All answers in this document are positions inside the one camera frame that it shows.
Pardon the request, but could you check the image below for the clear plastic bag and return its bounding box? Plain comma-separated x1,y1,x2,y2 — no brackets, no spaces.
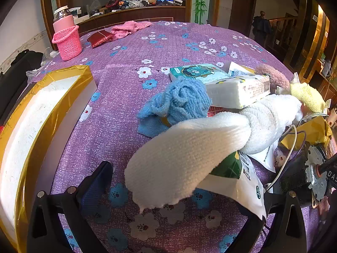
41,47,60,66

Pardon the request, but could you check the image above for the wooden counter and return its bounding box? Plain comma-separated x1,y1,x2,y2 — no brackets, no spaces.
76,5,186,33

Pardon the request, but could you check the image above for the white foam box gold tape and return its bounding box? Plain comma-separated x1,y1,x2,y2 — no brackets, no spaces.
0,65,97,253

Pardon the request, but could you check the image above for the pink bottle silver lid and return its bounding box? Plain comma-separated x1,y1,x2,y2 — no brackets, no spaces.
53,6,74,33

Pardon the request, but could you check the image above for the white towel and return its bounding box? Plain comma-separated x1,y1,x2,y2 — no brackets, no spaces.
124,94,303,213

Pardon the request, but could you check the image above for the bamboo wall painting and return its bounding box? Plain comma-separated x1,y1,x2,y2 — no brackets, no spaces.
192,0,211,24

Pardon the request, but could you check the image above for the white cable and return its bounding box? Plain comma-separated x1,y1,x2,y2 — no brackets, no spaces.
263,125,298,190

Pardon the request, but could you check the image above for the blue towel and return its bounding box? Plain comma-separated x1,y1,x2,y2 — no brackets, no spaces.
136,78,212,138

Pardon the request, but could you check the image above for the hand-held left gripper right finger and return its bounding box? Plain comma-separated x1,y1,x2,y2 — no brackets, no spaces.
224,190,308,253

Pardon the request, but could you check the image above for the small white packet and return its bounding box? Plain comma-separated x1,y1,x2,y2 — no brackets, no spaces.
228,61,256,78

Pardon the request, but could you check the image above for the pink fluffy cloth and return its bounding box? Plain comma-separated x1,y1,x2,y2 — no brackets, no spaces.
255,64,290,89

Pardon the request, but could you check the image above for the red pouch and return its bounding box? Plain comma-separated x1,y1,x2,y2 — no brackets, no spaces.
87,30,116,48

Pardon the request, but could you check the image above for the red and white packet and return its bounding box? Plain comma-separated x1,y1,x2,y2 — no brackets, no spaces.
207,105,224,118

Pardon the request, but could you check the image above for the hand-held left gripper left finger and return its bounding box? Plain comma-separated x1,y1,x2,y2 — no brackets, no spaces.
26,160,114,253

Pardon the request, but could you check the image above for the white tissue pack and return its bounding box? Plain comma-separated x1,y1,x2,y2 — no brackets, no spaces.
204,74,271,110

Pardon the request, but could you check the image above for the brown wooden door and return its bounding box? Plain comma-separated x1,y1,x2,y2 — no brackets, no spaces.
229,0,257,36

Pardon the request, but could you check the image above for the purple floral tablecloth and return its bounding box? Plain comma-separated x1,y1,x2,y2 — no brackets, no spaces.
26,21,329,253

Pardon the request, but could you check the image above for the cartoon print tissue pack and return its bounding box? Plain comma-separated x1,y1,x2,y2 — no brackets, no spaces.
170,63,229,83

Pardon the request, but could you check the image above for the pink towel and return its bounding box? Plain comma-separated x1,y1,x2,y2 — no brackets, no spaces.
111,20,152,39

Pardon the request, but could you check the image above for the gold foil packet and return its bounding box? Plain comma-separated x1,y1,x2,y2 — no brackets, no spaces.
280,116,333,151

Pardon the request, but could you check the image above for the black bag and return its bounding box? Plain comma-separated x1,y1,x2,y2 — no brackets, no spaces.
0,50,44,123

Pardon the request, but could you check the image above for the wooden stair railing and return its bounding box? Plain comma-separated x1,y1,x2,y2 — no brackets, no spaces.
269,17,298,58

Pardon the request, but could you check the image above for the yellow fluffy cloth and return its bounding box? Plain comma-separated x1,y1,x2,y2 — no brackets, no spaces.
290,82,325,112

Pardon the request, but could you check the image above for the white packet green print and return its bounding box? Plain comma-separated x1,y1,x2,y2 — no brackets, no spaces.
196,150,267,220

